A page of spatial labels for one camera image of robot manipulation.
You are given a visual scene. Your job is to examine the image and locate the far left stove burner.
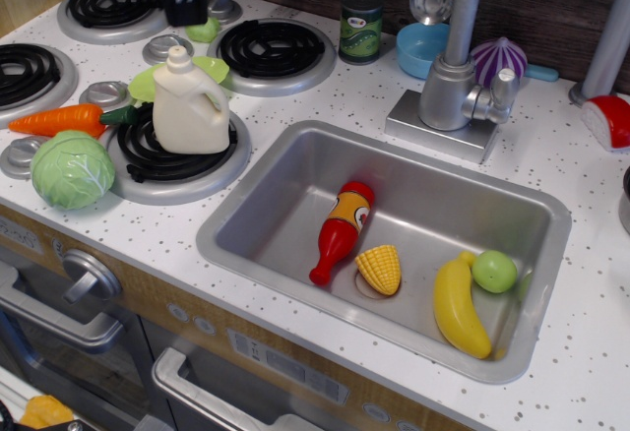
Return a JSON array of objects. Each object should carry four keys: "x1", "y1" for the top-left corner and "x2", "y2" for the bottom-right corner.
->
[{"x1": 1, "y1": 43, "x2": 79, "y2": 129}]

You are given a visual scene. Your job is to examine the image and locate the silver dishwasher door handle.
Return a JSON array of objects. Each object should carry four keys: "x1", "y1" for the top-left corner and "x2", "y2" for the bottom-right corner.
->
[{"x1": 152, "y1": 347, "x2": 320, "y2": 431}]

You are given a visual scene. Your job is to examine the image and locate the yellow toy banana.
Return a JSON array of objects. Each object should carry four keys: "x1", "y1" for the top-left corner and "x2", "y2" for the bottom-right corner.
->
[{"x1": 433, "y1": 251, "x2": 492, "y2": 359}]

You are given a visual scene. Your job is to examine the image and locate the orange toy carrot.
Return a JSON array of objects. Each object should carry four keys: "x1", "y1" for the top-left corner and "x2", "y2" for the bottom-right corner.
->
[{"x1": 8, "y1": 103, "x2": 139, "y2": 138}]

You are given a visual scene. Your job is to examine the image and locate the small green toy lettuce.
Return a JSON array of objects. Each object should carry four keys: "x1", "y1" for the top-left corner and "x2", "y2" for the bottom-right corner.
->
[{"x1": 185, "y1": 18, "x2": 221, "y2": 43}]

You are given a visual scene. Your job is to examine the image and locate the purple white toy onion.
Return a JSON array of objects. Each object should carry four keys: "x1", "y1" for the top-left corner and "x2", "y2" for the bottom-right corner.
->
[{"x1": 471, "y1": 37, "x2": 528, "y2": 88}]

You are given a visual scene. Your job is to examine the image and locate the silver vertical pole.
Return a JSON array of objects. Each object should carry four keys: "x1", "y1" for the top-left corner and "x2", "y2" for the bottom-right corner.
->
[{"x1": 569, "y1": 0, "x2": 629, "y2": 107}]

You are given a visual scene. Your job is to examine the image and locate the red white toy cheese wedge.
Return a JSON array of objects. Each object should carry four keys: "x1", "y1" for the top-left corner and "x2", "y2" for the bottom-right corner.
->
[{"x1": 581, "y1": 95, "x2": 629, "y2": 152}]

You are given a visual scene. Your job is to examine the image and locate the silver oven door handle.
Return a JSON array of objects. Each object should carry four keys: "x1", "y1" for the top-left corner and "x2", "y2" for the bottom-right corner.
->
[{"x1": 1, "y1": 262, "x2": 125, "y2": 353}]

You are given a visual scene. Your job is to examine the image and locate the silver stove knob lower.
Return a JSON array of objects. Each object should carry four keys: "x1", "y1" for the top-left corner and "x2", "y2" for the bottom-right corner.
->
[{"x1": 79, "y1": 81, "x2": 135, "y2": 111}]

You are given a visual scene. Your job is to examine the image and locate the green toy cabbage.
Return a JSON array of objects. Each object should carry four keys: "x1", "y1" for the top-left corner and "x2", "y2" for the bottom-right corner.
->
[{"x1": 31, "y1": 130, "x2": 116, "y2": 210}]

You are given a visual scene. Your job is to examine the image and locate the silver metal sink basin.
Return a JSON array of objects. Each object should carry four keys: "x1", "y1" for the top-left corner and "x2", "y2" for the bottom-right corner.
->
[{"x1": 197, "y1": 121, "x2": 572, "y2": 384}]

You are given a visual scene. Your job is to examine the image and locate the silver stove knob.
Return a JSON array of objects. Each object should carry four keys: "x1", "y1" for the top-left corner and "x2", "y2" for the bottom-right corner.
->
[
  {"x1": 142, "y1": 33, "x2": 194, "y2": 66},
  {"x1": 79, "y1": 81, "x2": 135, "y2": 111},
  {"x1": 207, "y1": 0, "x2": 242, "y2": 25},
  {"x1": 1, "y1": 136, "x2": 49, "y2": 180}
]

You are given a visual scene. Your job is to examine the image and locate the silver toy faucet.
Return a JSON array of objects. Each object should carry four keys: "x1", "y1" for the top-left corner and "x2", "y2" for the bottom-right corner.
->
[{"x1": 385, "y1": 0, "x2": 520, "y2": 163}]

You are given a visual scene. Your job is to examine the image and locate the silver stove knob front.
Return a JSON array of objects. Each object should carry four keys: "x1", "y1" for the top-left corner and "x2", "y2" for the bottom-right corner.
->
[{"x1": 1, "y1": 136, "x2": 49, "y2": 180}]

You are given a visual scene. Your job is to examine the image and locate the light green toy plate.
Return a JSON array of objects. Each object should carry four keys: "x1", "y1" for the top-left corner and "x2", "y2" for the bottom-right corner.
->
[{"x1": 128, "y1": 56, "x2": 229, "y2": 102}]

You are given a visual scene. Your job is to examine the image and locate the cream toy detergent bottle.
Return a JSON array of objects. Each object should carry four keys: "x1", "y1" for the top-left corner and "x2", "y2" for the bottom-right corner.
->
[{"x1": 153, "y1": 45, "x2": 230, "y2": 154}]

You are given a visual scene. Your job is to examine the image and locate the yellow toy corn piece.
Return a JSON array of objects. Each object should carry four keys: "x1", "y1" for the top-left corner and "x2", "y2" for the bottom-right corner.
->
[{"x1": 354, "y1": 245, "x2": 402, "y2": 296}]

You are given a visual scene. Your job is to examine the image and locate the stove burner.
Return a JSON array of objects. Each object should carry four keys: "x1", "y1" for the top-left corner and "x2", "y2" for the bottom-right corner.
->
[
  {"x1": 1, "y1": 43, "x2": 79, "y2": 129},
  {"x1": 207, "y1": 18, "x2": 337, "y2": 97},
  {"x1": 100, "y1": 103, "x2": 251, "y2": 206},
  {"x1": 57, "y1": 0, "x2": 168, "y2": 45}
]

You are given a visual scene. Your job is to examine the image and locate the green toy pea can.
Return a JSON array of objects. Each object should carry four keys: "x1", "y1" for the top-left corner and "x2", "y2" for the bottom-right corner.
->
[{"x1": 338, "y1": 0, "x2": 384, "y2": 65}]

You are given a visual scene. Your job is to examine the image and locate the green toy apple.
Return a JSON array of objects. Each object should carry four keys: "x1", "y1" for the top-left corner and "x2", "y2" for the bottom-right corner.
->
[{"x1": 472, "y1": 250, "x2": 518, "y2": 293}]

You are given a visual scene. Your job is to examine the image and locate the red toy ketchup bottle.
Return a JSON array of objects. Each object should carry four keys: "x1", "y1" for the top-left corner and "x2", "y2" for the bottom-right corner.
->
[{"x1": 309, "y1": 181, "x2": 375, "y2": 285}]

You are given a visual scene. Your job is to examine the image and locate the back right stove burner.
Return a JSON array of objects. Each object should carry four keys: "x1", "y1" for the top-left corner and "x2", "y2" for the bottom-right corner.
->
[{"x1": 207, "y1": 18, "x2": 337, "y2": 97}]

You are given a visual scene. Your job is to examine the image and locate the blue toy pan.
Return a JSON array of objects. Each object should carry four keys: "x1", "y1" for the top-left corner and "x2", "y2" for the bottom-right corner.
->
[{"x1": 396, "y1": 23, "x2": 559, "y2": 82}]

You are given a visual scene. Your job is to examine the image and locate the front stove burner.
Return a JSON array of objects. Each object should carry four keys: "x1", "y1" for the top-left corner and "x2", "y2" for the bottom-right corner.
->
[{"x1": 100, "y1": 103, "x2": 251, "y2": 206}]

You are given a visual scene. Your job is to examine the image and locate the back left stove burner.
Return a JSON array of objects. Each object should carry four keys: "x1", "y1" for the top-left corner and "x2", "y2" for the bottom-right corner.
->
[{"x1": 57, "y1": 0, "x2": 168, "y2": 45}]

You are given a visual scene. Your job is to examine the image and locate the yellow cloth object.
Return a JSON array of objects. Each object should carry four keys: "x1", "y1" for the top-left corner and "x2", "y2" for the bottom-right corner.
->
[{"x1": 19, "y1": 395, "x2": 74, "y2": 429}]

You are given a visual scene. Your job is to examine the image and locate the silver stove knob top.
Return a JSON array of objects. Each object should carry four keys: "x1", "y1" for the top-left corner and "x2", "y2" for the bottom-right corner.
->
[{"x1": 207, "y1": 0, "x2": 242, "y2": 25}]

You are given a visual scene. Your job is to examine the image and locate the silver stove knob middle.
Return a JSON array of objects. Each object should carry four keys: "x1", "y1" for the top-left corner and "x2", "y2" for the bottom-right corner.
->
[{"x1": 142, "y1": 33, "x2": 194, "y2": 66}]

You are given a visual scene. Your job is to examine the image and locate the silver oven dial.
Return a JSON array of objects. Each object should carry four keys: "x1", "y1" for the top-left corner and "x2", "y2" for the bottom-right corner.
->
[{"x1": 62, "y1": 249, "x2": 122, "y2": 304}]

